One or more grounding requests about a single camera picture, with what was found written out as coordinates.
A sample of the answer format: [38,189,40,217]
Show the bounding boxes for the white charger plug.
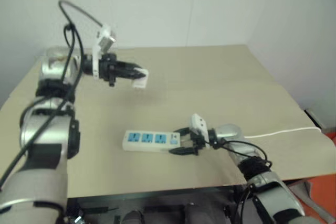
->
[131,68,149,90]

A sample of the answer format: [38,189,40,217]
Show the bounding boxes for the dark rounded shape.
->
[122,209,145,224]

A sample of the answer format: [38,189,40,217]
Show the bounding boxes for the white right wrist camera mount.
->
[191,113,210,144]

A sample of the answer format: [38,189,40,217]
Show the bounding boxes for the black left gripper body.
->
[98,53,124,88]

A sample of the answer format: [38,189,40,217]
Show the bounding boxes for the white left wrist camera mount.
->
[92,23,118,81]

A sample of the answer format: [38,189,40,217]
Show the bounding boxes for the white power strip cord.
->
[244,127,322,139]

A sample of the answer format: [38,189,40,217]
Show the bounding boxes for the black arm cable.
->
[0,0,103,188]
[209,140,272,224]

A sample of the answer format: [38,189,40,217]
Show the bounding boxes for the white power strip blue sockets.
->
[121,130,182,153]

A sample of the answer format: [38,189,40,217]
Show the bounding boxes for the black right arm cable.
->
[209,140,272,224]

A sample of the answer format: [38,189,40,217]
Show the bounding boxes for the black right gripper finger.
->
[172,127,192,138]
[169,147,199,156]

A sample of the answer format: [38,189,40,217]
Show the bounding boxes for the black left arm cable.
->
[0,0,103,188]

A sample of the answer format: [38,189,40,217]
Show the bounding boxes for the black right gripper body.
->
[183,127,211,154]

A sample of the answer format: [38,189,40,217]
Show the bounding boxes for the dark table frame edge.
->
[66,185,238,204]

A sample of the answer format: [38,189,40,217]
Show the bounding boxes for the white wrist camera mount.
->
[191,113,210,144]
[92,23,118,81]

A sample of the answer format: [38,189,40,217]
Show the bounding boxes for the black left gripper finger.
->
[116,61,143,72]
[117,69,144,80]

